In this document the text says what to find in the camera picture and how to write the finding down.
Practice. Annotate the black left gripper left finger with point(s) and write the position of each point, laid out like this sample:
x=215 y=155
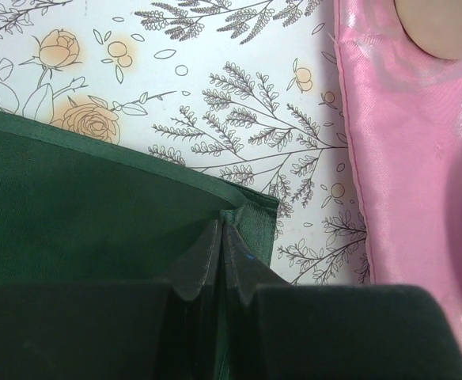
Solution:
x=162 y=328

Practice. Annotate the pink satin placemat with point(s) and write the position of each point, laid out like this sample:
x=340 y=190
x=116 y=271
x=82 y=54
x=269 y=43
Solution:
x=403 y=116

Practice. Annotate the cream enamel mug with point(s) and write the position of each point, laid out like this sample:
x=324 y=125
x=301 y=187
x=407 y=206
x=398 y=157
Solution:
x=434 y=26

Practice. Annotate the dark green cloth napkin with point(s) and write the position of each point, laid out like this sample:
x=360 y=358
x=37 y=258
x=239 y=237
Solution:
x=74 y=208

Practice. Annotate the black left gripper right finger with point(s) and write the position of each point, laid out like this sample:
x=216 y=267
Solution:
x=281 y=331

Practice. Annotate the floral tablecloth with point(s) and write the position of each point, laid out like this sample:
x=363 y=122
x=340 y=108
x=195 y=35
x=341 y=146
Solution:
x=242 y=90

